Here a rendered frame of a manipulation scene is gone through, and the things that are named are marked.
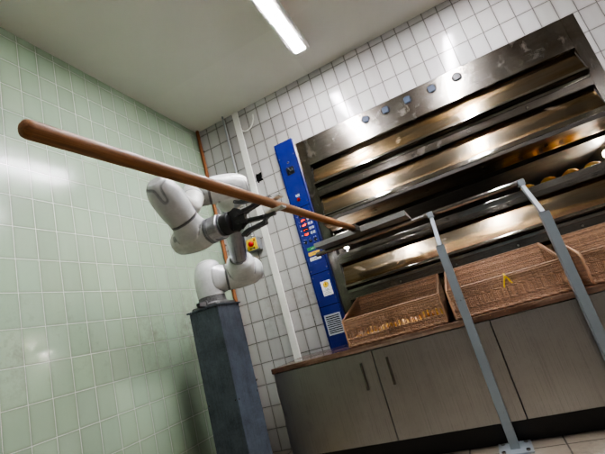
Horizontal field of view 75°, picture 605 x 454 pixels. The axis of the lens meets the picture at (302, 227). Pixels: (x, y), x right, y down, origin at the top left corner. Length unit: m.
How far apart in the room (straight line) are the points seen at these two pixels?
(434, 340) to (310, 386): 0.73
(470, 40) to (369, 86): 0.71
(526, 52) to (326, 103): 1.33
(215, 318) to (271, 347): 0.90
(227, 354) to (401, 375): 0.91
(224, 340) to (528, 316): 1.49
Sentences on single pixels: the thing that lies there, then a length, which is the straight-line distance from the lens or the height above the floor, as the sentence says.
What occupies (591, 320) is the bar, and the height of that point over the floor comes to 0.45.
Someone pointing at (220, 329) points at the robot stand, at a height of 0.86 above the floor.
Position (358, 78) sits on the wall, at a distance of 3.14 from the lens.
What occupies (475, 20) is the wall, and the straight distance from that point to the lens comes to 3.18.
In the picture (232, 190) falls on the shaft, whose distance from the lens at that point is 1.06.
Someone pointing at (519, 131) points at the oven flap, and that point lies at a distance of 2.84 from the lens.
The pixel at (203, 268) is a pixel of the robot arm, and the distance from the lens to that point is 2.33.
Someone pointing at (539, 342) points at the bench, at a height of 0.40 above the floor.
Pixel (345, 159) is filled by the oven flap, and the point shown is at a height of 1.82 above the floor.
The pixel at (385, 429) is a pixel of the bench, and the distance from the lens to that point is 2.29.
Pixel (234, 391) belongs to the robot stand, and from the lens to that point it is 2.23.
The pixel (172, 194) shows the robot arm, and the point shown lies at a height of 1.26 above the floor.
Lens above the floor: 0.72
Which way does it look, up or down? 15 degrees up
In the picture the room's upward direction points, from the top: 16 degrees counter-clockwise
